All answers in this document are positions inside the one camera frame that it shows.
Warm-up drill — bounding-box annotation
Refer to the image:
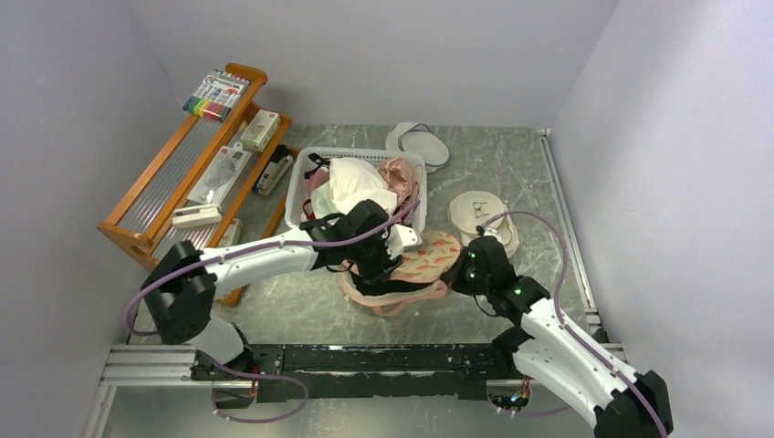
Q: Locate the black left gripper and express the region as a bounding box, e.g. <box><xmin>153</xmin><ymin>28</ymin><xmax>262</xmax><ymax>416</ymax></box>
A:
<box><xmin>349</xmin><ymin>227</ymin><xmax>405</xmax><ymax>286</ymax></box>

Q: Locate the floral peach mesh laundry bag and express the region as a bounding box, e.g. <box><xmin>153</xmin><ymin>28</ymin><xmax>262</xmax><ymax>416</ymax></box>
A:
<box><xmin>337</xmin><ymin>230</ymin><xmax>462</xmax><ymax>318</ymax></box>

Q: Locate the white plastic laundry basket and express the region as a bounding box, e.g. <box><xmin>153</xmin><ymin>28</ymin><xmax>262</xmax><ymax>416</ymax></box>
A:
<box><xmin>285</xmin><ymin>147</ymin><xmax>427</xmax><ymax>232</ymax></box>

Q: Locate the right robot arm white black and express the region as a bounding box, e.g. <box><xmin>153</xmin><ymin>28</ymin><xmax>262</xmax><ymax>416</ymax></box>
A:
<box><xmin>450</xmin><ymin>236</ymin><xmax>675</xmax><ymax>437</ymax></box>

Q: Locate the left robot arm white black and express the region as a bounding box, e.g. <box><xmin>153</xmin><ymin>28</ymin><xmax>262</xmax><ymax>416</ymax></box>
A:
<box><xmin>140</xmin><ymin>200</ymin><xmax>420</xmax><ymax>380</ymax></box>

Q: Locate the white cream bra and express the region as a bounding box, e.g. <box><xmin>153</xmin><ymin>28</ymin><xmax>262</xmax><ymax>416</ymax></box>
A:
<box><xmin>329</xmin><ymin>157</ymin><xmax>398</xmax><ymax>214</ymax></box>

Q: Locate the pink satin bra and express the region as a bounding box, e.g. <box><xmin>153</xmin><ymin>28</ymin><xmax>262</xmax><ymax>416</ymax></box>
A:
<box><xmin>378</xmin><ymin>157</ymin><xmax>423</xmax><ymax>206</ymax></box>

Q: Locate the white bag blue trim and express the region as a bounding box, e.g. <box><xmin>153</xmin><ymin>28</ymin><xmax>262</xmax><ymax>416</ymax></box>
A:
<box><xmin>385</xmin><ymin>122</ymin><xmax>450</xmax><ymax>172</ymax></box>

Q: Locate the light green garment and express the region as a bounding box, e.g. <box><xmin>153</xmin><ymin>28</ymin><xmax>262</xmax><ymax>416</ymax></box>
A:
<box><xmin>310</xmin><ymin>182</ymin><xmax>340</xmax><ymax>218</ymax></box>

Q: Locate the black stapler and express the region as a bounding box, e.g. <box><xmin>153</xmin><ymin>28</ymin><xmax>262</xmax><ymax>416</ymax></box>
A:
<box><xmin>252</xmin><ymin>144</ymin><xmax>294</xmax><ymax>196</ymax></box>

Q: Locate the small white packet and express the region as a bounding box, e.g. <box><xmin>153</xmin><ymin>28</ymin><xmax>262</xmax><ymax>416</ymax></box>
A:
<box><xmin>217</xmin><ymin>218</ymin><xmax>242</xmax><ymax>247</ymax></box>

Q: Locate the white clip tool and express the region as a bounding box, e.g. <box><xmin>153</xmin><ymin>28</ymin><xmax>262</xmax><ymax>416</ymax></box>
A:
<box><xmin>172</xmin><ymin>203</ymin><xmax>223</xmax><ymax>229</ymax></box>

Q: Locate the white green small box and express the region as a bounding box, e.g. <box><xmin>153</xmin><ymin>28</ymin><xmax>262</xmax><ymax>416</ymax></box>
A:
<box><xmin>240</xmin><ymin>109</ymin><xmax>281</xmax><ymax>152</ymax></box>

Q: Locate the clear plastic packet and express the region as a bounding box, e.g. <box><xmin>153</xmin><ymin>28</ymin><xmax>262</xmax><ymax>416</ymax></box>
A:
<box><xmin>187</xmin><ymin>141</ymin><xmax>252</xmax><ymax>205</ymax></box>

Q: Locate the wooden tiered shelf rack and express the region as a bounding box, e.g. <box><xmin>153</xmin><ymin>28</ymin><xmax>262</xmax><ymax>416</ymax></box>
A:
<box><xmin>98</xmin><ymin>63</ymin><xmax>292</xmax><ymax>271</ymax></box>

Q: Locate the coloured marker pen pack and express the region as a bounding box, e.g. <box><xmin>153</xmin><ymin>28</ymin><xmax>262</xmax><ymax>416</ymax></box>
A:
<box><xmin>182</xmin><ymin>69</ymin><xmax>250</xmax><ymax>122</ymax></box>

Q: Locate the black bra strap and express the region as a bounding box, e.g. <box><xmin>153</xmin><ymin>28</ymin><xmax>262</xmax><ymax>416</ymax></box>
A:
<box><xmin>304</xmin><ymin>152</ymin><xmax>332</xmax><ymax>180</ymax></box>

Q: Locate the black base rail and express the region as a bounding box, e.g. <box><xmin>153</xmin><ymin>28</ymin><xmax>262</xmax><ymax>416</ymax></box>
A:
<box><xmin>190</xmin><ymin>343</ymin><xmax>525</xmax><ymax>406</ymax></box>

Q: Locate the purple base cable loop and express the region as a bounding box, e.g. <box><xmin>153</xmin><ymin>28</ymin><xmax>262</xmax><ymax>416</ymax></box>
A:
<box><xmin>196</xmin><ymin>353</ymin><xmax>309</xmax><ymax>424</ymax></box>

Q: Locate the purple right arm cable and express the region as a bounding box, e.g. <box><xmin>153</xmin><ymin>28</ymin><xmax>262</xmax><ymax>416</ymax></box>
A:
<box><xmin>477</xmin><ymin>210</ymin><xmax>667</xmax><ymax>438</ymax></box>

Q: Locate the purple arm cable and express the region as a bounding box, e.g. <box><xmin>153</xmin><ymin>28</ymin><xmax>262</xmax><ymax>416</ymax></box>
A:
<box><xmin>477</xmin><ymin>210</ymin><xmax>667</xmax><ymax>438</ymax></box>
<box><xmin>123</xmin><ymin>200</ymin><xmax>422</xmax><ymax>338</ymax></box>

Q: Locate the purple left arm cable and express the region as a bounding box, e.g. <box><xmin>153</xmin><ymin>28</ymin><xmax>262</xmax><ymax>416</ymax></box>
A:
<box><xmin>123</xmin><ymin>200</ymin><xmax>422</xmax><ymax>338</ymax></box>

